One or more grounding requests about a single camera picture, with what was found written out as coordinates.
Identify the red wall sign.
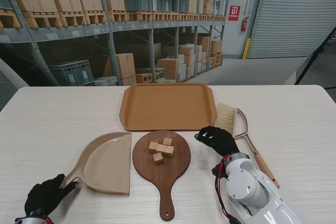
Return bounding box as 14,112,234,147
228,5,241,22

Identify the grey roller shutter door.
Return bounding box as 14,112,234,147
248,0,336,59

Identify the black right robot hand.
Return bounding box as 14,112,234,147
194,126,240,158

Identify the grey metal shelving rack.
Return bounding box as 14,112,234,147
0,0,233,86

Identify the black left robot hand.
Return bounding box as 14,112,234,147
24,173,79,216

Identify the orange-brown serving tray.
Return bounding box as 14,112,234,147
119,83,218,132

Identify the beige plastic dustpan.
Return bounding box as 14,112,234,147
59,132,132,196

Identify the orange wooden pallet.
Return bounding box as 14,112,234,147
128,10,153,22
20,11,64,28

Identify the black tripod stand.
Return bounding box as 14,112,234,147
295,26,336,90

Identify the yellow bollard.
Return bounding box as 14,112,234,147
243,37,251,60

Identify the grey plastic crate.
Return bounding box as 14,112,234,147
157,0,173,12
122,0,153,12
48,60,94,86
172,0,190,13

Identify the red black right arm cable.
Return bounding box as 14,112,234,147
212,155,237,224

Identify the dark round wooden cutting board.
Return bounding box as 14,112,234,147
132,130,192,221

